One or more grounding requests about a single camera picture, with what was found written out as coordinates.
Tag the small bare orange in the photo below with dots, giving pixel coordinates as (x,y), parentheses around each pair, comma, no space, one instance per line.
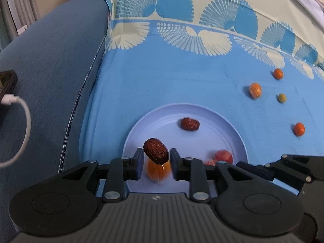
(278,74)

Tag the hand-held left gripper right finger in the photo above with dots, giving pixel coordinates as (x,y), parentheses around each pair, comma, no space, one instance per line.
(174,164)

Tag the red date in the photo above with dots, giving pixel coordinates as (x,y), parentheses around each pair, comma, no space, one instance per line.
(190,124)
(155,151)

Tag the small green fruit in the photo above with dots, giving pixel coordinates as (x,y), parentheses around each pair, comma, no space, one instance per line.
(281,98)

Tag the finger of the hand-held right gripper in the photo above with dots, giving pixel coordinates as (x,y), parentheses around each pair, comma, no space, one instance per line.
(255,170)

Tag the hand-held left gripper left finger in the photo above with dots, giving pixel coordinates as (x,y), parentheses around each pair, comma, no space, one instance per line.
(139,164)

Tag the red fruit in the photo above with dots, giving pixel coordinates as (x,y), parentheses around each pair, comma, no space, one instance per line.
(224,156)
(209,162)

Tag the grey sheet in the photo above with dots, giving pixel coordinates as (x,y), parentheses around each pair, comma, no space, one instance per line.
(303,0)

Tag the plastic-wrapped orange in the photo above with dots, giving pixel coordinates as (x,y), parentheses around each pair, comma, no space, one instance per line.
(255,90)
(157,172)

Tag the white tag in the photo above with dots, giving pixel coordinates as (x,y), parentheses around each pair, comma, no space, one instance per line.
(21,29)

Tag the blue fan-print cloth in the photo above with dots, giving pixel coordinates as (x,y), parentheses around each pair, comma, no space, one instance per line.
(177,76)

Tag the white ribbed curtain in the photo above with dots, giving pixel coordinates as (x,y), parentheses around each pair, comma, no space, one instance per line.
(15,7)

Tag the light purple plate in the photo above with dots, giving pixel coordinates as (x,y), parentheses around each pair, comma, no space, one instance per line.
(164,121)

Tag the black phone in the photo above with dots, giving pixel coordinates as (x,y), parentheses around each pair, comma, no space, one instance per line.
(7,86)

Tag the small orange fruit lower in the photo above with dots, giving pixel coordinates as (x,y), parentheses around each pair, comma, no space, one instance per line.
(299,129)

